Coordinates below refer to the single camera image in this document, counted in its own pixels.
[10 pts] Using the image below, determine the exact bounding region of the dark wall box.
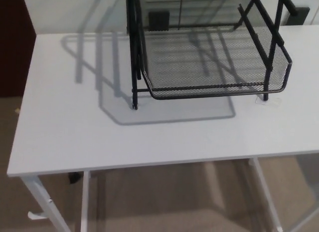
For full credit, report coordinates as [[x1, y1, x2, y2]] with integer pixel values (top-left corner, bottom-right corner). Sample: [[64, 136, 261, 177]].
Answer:
[[286, 6, 311, 26]]

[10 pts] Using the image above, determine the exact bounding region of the black wire file rack frame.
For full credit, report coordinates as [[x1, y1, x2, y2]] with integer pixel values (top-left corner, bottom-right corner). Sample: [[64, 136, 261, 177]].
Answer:
[[125, 0, 299, 111]]

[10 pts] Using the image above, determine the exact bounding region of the white desk leg hook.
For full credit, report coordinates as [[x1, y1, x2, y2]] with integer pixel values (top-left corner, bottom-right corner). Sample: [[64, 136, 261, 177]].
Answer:
[[27, 211, 46, 221]]

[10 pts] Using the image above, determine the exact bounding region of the dark red cabinet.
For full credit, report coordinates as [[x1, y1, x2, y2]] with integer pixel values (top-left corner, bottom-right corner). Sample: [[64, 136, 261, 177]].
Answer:
[[0, 0, 38, 98]]

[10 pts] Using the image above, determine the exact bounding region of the black square wall box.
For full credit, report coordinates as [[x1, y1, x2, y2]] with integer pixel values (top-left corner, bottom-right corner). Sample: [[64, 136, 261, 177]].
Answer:
[[149, 11, 171, 31]]

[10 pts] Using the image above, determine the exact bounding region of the black mesh file tray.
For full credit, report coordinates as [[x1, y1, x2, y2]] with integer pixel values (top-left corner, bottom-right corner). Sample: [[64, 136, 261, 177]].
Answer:
[[139, 1, 293, 101]]

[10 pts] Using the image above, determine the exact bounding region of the white metal desk leg frame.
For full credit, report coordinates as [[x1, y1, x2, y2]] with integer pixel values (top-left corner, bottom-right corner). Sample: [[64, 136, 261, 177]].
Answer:
[[23, 171, 92, 232], [248, 158, 286, 232]]

